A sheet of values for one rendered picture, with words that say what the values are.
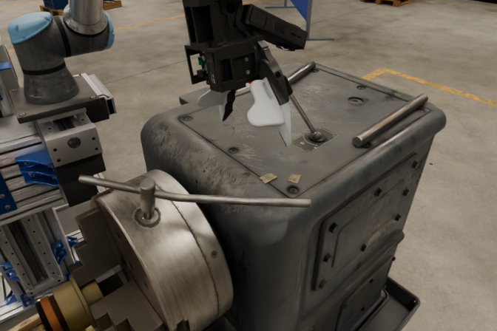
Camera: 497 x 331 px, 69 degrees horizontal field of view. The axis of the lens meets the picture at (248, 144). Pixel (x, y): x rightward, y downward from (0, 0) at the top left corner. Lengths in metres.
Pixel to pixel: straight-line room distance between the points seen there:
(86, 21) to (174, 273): 0.76
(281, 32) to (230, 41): 0.08
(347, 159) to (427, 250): 1.73
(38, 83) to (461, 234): 2.31
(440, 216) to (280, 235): 2.12
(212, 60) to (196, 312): 0.40
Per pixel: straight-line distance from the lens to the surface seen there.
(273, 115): 0.45
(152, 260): 0.59
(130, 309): 0.67
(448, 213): 2.68
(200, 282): 0.62
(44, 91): 1.20
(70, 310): 0.69
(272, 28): 0.49
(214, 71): 0.44
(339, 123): 0.80
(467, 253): 2.47
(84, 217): 0.68
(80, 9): 1.10
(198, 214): 0.62
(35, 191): 1.34
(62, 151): 1.14
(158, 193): 0.55
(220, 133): 0.74
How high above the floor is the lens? 1.65
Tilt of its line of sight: 34 degrees down
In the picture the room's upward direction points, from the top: straight up
